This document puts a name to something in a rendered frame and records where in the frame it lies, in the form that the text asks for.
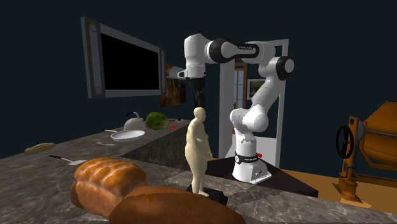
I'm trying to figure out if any green lettuce head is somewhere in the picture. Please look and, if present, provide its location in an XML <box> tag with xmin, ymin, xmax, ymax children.
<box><xmin>145</xmin><ymin>111</ymin><xmax>169</xmax><ymax>130</ymax></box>

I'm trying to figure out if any beige human figure on base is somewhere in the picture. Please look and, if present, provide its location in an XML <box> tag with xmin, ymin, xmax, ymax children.
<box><xmin>185</xmin><ymin>106</ymin><xmax>228</xmax><ymax>206</ymax></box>

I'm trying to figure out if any grey kettle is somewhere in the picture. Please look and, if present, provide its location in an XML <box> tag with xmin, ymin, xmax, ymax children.
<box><xmin>123</xmin><ymin>111</ymin><xmax>146</xmax><ymax>132</ymax></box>

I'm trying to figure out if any grey frying pan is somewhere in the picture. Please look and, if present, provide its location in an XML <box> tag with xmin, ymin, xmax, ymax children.
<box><xmin>104</xmin><ymin>129</ymin><xmax>146</xmax><ymax>143</ymax></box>

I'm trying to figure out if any brown bread loaf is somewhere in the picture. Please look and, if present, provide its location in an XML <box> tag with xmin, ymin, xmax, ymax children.
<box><xmin>70</xmin><ymin>157</ymin><xmax>246</xmax><ymax>224</ymax></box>

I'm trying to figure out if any dark robot stand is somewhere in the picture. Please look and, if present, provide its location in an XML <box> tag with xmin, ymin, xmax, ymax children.
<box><xmin>205</xmin><ymin>156</ymin><xmax>319</xmax><ymax>199</ymax></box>

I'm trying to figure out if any olive baguette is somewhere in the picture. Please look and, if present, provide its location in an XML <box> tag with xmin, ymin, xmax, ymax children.
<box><xmin>24</xmin><ymin>142</ymin><xmax>57</xmax><ymax>155</ymax></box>

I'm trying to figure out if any orange cement mixer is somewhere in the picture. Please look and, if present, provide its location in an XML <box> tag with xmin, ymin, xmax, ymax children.
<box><xmin>332</xmin><ymin>101</ymin><xmax>397</xmax><ymax>209</ymax></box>

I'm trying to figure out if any orange wall picture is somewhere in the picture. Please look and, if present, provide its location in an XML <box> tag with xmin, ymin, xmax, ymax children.
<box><xmin>160</xmin><ymin>64</ymin><xmax>187</xmax><ymax>108</ymax></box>

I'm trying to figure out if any white door frame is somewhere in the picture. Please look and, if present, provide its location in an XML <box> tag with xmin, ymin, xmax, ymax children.
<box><xmin>218</xmin><ymin>38</ymin><xmax>289</xmax><ymax>169</ymax></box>

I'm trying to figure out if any wall television with grey frame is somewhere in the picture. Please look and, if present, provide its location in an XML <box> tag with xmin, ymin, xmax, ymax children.
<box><xmin>80</xmin><ymin>17</ymin><xmax>167</xmax><ymax>99</ymax></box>

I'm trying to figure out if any spatula with black handle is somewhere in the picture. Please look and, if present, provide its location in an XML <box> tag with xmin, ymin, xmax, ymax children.
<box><xmin>48</xmin><ymin>154</ymin><xmax>88</xmax><ymax>166</ymax></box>

